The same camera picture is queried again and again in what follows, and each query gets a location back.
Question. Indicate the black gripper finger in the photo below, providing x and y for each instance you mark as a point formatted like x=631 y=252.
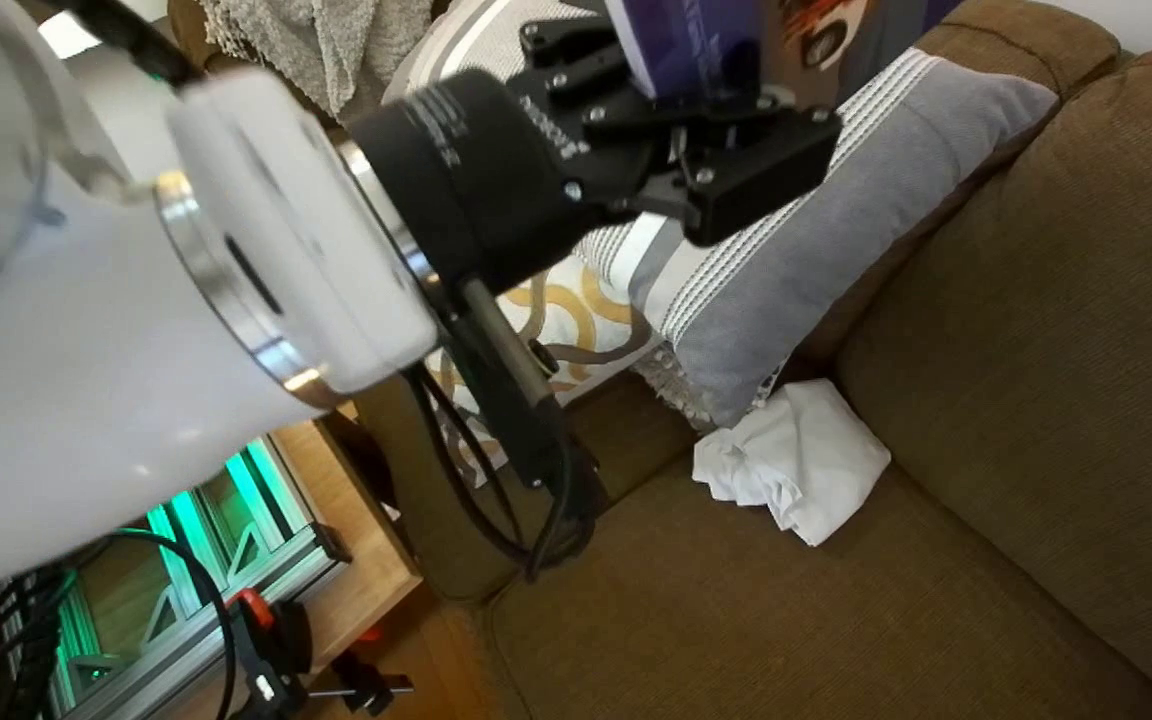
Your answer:
x=763 y=147
x=580 y=62

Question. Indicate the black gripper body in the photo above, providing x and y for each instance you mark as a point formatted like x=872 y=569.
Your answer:
x=497 y=175

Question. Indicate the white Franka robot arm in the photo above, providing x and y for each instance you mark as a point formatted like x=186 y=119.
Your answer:
x=68 y=374

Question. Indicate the grey striped pillow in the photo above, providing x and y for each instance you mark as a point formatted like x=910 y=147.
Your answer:
x=841 y=225

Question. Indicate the yellow brown wave-pattern pillow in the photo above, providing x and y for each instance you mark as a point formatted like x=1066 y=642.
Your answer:
x=578 y=314

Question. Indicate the white round object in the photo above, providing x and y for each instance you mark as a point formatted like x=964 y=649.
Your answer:
x=470 y=42

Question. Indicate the grey knit blanket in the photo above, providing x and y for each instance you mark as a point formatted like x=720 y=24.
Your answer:
x=308 y=47

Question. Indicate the white crumpled cloth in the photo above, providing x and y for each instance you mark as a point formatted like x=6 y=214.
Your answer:
x=800 y=463

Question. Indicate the brown fabric sofa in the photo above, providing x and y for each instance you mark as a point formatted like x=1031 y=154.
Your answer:
x=1000 y=442

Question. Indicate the wooden table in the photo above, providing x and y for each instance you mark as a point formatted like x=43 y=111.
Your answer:
x=361 y=560

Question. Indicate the orange black clamp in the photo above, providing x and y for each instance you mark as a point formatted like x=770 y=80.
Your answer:
x=271 y=642

